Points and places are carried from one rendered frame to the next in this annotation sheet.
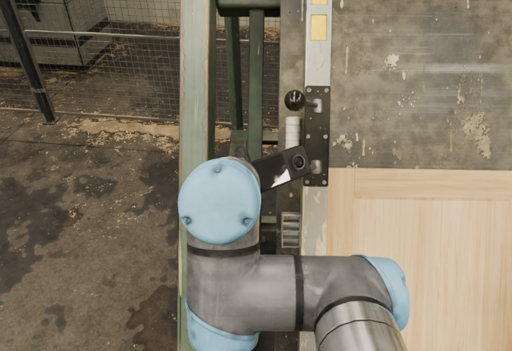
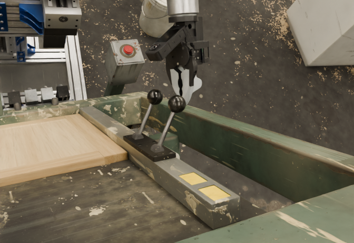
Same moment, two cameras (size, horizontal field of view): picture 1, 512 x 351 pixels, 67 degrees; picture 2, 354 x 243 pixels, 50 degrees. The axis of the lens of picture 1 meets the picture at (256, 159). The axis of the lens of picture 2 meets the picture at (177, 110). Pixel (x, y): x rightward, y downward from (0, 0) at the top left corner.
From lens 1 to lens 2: 1.01 m
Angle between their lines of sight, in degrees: 76
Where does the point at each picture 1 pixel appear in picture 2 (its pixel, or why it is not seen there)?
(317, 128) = (149, 145)
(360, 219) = (87, 148)
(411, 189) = (48, 162)
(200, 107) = (247, 130)
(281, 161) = (164, 40)
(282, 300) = not seen: outside the picture
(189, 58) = (283, 137)
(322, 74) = (166, 164)
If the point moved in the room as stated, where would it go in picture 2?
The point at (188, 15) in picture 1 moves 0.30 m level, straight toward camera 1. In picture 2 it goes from (313, 146) to (233, 26)
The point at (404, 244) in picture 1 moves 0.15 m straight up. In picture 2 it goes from (47, 149) to (48, 126)
